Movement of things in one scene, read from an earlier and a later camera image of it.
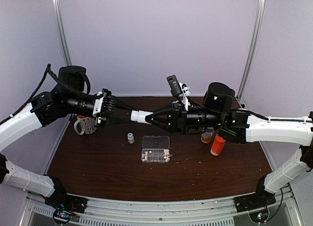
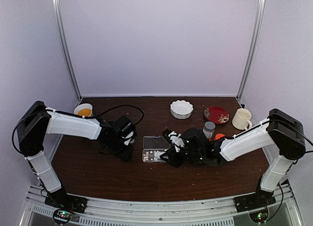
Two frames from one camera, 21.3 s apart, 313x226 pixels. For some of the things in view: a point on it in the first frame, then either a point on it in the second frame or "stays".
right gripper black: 176,120 → 174,161
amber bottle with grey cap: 206,136 stays
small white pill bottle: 140,116 → 157,154
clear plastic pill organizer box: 155,149 stays
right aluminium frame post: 259,17 stays
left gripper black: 109,100 → 125,155
